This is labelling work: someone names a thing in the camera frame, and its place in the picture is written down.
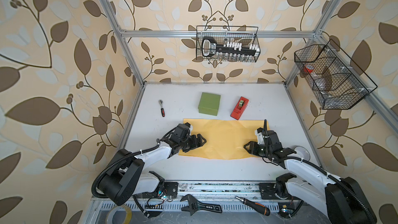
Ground black adjustable wrench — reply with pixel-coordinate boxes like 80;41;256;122
180;194;222;216

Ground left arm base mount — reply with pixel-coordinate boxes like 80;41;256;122
136;181;179;200

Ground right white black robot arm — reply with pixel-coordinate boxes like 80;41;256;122
244;128;377;224

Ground black socket set holder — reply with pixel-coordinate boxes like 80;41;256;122
199;37;261;58

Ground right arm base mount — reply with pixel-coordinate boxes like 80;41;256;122
259;173;299;200

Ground black wire basket back wall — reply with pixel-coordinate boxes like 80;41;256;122
196;25;261;63

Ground red tape dispenser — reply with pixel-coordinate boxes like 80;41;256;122
231;96;249;120

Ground black wire basket wall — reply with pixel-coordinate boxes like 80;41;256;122
196;25;261;63
294;39;377;110

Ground small red-handled ratchet wrench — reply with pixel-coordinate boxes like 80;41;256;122
159;100;165;117

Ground grey tape roll on table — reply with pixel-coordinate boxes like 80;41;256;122
294;146;311;161

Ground aluminium front rail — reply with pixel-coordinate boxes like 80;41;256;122
90;179;352;203

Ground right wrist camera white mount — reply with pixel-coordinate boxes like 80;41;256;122
255;128;265;145

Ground yellow orange wrapping paper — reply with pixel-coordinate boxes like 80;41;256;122
179;119;264;160

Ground green gift box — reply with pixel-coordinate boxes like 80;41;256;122
198;92;221;116

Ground black wire basket right wall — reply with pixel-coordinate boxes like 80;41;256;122
294;39;377;110

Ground red cap in basket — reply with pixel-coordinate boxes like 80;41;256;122
303;64;315;74

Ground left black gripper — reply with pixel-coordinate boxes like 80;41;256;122
179;133;208;151

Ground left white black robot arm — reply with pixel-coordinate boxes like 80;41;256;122
91;122;207;206

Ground clear packing tape roll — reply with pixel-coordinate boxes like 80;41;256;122
105;205;132;224

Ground black orange screwdriver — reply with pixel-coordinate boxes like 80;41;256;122
235;196;271;216

